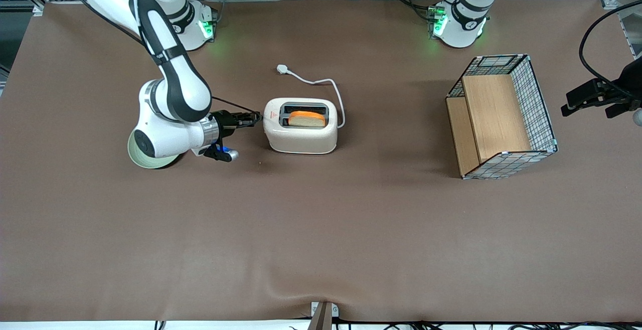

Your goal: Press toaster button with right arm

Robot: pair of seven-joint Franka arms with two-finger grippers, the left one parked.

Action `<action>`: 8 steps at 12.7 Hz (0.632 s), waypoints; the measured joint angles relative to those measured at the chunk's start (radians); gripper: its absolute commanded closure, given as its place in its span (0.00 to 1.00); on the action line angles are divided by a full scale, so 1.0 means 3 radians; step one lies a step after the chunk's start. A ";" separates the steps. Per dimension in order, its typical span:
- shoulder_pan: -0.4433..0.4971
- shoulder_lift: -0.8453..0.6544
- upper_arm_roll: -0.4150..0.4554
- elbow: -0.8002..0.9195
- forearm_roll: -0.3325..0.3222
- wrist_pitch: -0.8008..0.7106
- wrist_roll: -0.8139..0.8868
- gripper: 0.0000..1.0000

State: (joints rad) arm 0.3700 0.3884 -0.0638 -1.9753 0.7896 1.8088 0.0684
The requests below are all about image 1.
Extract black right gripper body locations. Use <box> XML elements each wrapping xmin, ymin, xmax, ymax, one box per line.
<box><xmin>211</xmin><ymin>111</ymin><xmax>239</xmax><ymax>145</ymax></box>

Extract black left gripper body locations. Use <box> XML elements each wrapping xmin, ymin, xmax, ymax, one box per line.
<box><xmin>622</xmin><ymin>57</ymin><xmax>642</xmax><ymax>101</ymax></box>

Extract white two-slot toaster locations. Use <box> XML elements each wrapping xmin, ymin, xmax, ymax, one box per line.
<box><xmin>263</xmin><ymin>97</ymin><xmax>338</xmax><ymax>154</ymax></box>

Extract toast slice with brown crust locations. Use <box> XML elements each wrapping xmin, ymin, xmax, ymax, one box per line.
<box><xmin>288</xmin><ymin>110</ymin><xmax>327</xmax><ymax>128</ymax></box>

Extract pale green round plate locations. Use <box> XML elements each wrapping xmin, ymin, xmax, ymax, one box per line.
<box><xmin>127</xmin><ymin>128</ymin><xmax>182</xmax><ymax>170</ymax></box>

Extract wooden stepped shelf insert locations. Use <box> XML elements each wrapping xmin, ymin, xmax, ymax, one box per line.
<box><xmin>446</xmin><ymin>74</ymin><xmax>532</xmax><ymax>178</ymax></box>

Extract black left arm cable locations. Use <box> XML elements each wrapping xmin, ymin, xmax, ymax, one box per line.
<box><xmin>579</xmin><ymin>0</ymin><xmax>642</xmax><ymax>95</ymax></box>

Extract black wire mesh basket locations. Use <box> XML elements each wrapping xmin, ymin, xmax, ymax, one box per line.
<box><xmin>446</xmin><ymin>54</ymin><xmax>558</xmax><ymax>180</ymax></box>

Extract white toaster power cable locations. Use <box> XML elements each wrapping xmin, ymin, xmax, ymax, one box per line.
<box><xmin>276</xmin><ymin>64</ymin><xmax>347</xmax><ymax>129</ymax></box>

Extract metal table edge bracket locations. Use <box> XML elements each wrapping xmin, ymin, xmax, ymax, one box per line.
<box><xmin>307</xmin><ymin>301</ymin><xmax>339</xmax><ymax>330</ymax></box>

